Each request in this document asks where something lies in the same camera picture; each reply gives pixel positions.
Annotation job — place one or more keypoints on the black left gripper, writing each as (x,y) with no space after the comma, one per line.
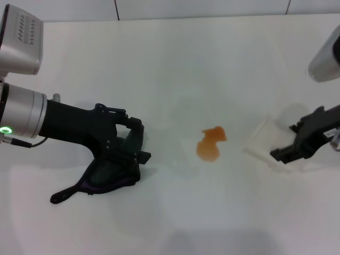
(71,122)

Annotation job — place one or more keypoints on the dark rag with loop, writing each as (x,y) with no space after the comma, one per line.
(101,180)

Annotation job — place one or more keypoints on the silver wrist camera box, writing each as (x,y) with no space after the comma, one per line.
(21,45)
(326,61)

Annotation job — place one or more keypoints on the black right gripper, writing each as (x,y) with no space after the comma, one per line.
(318,127)

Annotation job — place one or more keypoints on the orange brown liquid stain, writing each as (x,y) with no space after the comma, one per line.
(208,148)

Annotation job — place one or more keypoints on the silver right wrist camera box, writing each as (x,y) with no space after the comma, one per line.
(326,61)

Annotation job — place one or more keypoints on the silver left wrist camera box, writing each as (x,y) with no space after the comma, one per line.
(21,45)

